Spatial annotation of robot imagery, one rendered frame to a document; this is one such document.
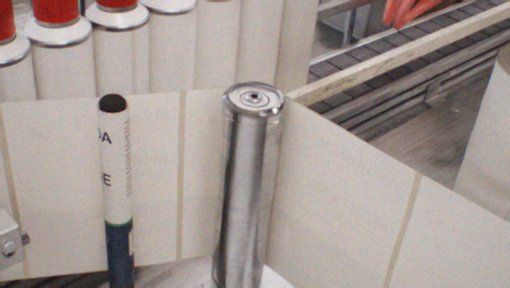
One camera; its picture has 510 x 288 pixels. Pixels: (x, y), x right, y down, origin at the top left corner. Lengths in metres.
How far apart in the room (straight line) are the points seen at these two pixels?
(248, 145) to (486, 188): 0.21
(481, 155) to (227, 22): 0.25
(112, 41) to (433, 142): 0.37
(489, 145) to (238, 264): 0.21
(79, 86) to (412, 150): 0.35
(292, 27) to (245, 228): 0.29
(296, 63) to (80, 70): 0.26
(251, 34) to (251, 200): 0.25
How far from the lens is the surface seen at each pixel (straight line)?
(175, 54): 0.57
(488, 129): 0.51
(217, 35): 0.60
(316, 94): 0.71
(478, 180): 0.53
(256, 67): 0.65
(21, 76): 0.50
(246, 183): 0.40
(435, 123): 0.76
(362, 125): 0.80
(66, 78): 0.52
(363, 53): 0.88
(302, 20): 0.67
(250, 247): 0.44
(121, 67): 0.54
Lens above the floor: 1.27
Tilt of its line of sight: 36 degrees down
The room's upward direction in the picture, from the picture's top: 6 degrees clockwise
